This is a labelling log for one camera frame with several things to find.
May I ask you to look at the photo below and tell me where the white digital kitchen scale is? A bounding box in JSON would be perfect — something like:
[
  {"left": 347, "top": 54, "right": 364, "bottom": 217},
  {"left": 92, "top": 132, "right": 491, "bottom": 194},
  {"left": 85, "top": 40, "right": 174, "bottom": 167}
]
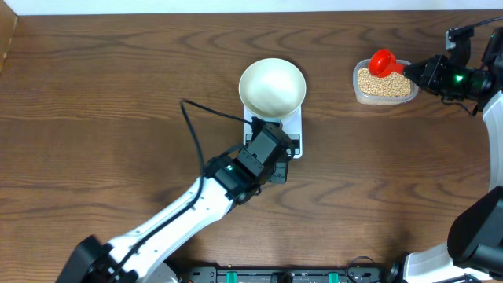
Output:
[{"left": 244, "top": 106, "right": 303, "bottom": 159}]

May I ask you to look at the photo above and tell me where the red plastic measuring scoop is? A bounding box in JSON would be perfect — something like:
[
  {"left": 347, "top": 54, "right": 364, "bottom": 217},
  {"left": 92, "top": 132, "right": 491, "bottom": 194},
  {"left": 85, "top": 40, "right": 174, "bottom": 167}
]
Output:
[{"left": 369, "top": 49, "right": 405, "bottom": 78}]

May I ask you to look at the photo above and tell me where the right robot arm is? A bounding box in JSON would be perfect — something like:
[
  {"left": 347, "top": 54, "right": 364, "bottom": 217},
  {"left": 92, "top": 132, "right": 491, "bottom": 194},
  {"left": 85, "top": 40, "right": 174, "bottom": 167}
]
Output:
[{"left": 391, "top": 25, "right": 502, "bottom": 282}]

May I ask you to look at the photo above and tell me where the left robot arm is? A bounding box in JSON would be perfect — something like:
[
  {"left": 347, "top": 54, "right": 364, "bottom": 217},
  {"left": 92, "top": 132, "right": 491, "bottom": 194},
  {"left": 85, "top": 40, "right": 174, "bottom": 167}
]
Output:
[{"left": 57, "top": 123, "right": 295, "bottom": 282}]

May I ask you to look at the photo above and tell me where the white round bowl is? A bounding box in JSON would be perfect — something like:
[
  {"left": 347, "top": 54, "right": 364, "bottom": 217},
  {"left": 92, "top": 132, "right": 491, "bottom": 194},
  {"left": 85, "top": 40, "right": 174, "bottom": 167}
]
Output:
[{"left": 238, "top": 58, "right": 307, "bottom": 119}]

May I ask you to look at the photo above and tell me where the clear plastic container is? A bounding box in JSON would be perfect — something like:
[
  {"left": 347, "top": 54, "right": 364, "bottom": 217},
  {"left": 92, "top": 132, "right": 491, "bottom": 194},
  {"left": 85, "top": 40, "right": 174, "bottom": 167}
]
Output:
[{"left": 353, "top": 59, "right": 419, "bottom": 105}]

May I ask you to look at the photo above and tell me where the soybeans pile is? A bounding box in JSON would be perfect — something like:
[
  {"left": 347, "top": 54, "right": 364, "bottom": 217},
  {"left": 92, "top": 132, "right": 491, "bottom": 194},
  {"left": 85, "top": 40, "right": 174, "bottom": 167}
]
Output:
[{"left": 358, "top": 68, "right": 412, "bottom": 97}]

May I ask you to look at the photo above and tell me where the cardboard panel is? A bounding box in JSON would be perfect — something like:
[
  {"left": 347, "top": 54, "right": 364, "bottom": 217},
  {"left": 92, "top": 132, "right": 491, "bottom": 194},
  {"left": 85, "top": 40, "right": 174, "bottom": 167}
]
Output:
[{"left": 0, "top": 0, "right": 18, "bottom": 69}]

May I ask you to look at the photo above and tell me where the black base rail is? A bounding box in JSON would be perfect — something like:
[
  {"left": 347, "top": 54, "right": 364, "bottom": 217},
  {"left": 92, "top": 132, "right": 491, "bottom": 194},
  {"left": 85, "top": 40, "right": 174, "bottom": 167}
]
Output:
[{"left": 178, "top": 266, "right": 386, "bottom": 283}]

